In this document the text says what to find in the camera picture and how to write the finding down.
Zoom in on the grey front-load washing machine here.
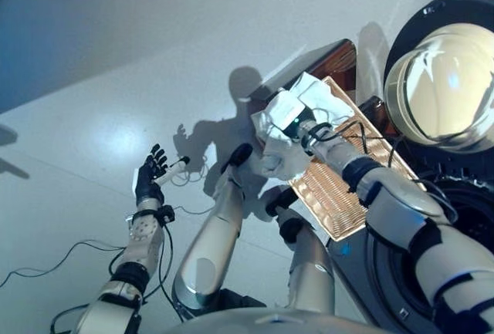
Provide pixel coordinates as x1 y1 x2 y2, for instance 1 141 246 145
327 133 494 334

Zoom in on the robot right hand black glove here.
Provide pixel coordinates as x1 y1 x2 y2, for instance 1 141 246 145
266 89 316 138

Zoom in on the silver robot leg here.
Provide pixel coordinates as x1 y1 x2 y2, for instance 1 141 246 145
171 143 254 310
264 187 337 314

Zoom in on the robot left hand black glove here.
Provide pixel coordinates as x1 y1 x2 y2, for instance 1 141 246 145
133 143 191 202

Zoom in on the rectangular wicker laundry tray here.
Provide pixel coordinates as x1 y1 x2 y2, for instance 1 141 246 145
287 75 429 242

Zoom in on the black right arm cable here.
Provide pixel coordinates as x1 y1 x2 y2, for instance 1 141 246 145
312 106 460 223

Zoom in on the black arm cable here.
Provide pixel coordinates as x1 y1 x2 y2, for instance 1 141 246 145
312 106 460 223
0 218 184 314

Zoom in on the light grey white hoodie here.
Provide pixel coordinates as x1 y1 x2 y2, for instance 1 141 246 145
250 71 356 180

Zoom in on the thin white floor cable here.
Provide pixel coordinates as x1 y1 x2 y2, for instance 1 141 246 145
169 152 217 215

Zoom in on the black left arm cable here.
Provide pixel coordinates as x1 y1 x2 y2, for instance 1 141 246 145
0 218 184 314

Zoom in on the grey robot torso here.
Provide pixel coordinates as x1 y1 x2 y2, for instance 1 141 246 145
165 306 371 334

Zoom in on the silver robot left leg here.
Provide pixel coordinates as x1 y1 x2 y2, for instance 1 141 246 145
171 143 254 310

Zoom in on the dark brown wooden stand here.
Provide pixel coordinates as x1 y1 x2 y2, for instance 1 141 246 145
250 39 391 134

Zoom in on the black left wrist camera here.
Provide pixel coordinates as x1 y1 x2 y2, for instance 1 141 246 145
158 204 177 224

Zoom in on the silver robot right leg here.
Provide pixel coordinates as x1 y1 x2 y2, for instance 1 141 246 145
264 187 337 314

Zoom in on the round glass washing machine door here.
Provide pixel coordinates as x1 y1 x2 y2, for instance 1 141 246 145
383 0 494 154

